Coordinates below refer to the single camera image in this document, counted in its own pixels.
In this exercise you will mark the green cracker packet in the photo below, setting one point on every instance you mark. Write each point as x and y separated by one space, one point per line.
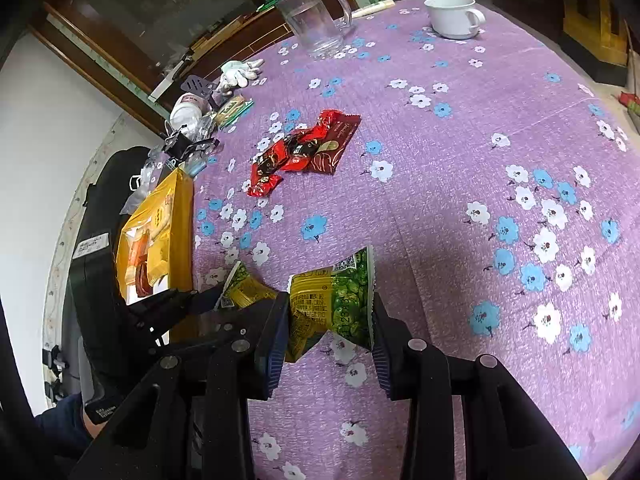
234 108

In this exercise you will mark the dark red chocolate bar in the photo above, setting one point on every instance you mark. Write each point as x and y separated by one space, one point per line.
340 128

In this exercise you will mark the black camera device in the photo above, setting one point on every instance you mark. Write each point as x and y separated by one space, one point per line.
179 147

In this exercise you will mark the white ceramic mug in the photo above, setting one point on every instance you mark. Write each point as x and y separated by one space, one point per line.
455 19

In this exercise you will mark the red black candy pack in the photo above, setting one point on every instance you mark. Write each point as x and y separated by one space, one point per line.
270 161

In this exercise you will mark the clear plastic bag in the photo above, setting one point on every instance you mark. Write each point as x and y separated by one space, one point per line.
143 183

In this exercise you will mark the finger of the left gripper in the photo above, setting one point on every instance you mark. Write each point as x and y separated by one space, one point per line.
159 313

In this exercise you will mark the small red candy pack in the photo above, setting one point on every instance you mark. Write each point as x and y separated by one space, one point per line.
264 186

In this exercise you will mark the dark red snack pack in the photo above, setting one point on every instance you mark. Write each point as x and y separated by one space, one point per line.
143 287

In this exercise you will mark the black office chair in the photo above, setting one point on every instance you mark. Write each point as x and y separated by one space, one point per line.
100 269

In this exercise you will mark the yellow taped cardboard box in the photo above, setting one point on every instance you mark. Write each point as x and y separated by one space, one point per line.
168 208

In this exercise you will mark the white glove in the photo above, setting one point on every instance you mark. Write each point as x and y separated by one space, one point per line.
238 74

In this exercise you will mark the glass water pitcher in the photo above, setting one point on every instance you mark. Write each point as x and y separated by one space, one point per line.
316 31

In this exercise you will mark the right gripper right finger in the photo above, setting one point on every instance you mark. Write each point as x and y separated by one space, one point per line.
505 435

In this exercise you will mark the orange soda cracker pack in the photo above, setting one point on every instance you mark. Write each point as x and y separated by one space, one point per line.
138 249

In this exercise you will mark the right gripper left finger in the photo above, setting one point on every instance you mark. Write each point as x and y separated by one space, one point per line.
265 349

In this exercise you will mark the black phone stand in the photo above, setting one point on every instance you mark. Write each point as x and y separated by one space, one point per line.
200 87

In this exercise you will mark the green triangular snack pack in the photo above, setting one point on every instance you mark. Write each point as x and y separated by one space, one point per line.
337 299

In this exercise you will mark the purple floral tablecloth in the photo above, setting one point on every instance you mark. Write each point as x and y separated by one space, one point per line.
498 193

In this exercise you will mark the plain yellow snack pack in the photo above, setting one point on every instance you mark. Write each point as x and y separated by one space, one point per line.
158 258

